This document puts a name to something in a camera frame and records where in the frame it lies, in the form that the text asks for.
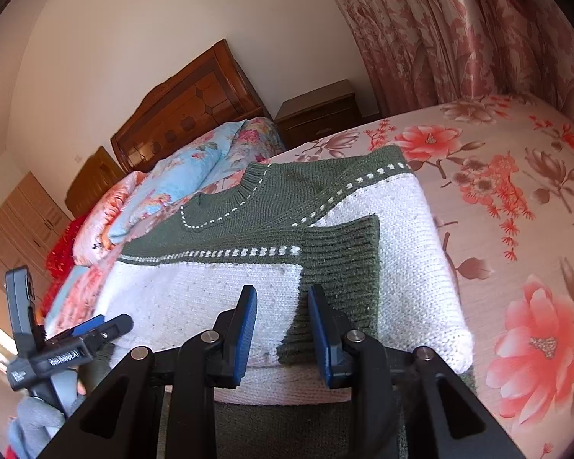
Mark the red blanket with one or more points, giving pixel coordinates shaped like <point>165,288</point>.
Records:
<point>64,248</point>

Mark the blue floral pillow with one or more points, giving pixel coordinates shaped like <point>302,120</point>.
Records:
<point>205,162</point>

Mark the pink floral curtain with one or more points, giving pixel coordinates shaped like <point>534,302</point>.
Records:
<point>449,33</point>

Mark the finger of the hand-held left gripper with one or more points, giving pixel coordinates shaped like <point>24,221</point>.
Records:
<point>88,326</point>
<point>115,327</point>

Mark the small wooden headboard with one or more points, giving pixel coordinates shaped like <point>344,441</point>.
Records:
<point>93,181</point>

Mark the light wooden wardrobe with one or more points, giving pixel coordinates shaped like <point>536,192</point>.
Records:
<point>24,229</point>

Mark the pink floral pillow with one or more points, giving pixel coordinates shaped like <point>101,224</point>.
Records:
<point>95,248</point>

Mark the green and white knit sweater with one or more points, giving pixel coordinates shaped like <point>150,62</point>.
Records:
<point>196,291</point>

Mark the large wooden headboard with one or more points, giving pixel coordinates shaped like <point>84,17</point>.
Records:
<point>191,100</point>

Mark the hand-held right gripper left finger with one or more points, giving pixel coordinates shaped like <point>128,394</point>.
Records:
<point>246,339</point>

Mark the person's left hand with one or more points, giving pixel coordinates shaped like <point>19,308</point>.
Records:
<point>36,420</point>

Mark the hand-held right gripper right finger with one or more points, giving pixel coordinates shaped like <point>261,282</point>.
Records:
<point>321,339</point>

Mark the wooden nightstand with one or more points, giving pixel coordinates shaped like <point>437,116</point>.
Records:
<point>318,114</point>

